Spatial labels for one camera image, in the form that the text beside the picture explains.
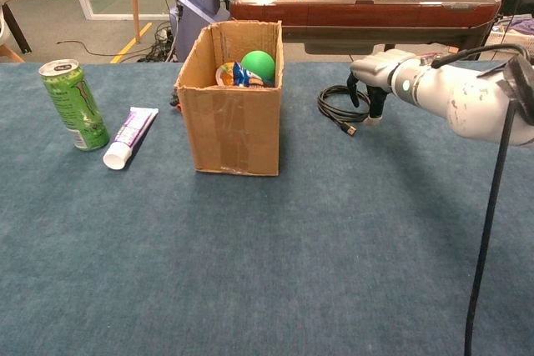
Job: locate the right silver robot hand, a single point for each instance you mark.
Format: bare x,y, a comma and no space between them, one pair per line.
379,68

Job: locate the green foam ball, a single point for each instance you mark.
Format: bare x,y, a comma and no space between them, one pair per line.
258,64

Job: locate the blue snack packet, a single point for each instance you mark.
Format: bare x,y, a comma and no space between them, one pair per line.
242,76

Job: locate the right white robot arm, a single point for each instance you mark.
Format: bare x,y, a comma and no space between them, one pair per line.
459,97

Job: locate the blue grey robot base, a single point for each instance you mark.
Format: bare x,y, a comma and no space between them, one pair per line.
196,18

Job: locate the brown cardboard box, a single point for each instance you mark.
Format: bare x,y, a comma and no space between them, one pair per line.
233,131

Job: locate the brown mahjong table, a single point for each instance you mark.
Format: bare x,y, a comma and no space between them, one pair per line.
354,10

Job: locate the white plastic basket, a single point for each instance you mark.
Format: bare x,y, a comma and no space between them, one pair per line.
500,37

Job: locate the purple cloth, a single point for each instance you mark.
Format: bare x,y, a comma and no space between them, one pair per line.
523,24

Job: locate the orange jelly cup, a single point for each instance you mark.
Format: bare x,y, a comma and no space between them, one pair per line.
225,76

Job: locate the small red tool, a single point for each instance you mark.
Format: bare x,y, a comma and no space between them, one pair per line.
178,108

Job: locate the white power board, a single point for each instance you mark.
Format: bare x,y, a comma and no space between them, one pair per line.
162,34

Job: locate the blue felt table cover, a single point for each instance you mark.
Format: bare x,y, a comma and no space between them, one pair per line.
250,268

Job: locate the purple white toothpaste tube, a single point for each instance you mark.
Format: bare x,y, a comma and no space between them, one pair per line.
131,131

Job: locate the green energy drink can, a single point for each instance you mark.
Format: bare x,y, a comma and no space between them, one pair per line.
79,110

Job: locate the black slanted pole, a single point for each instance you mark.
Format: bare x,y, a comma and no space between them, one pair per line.
16,26

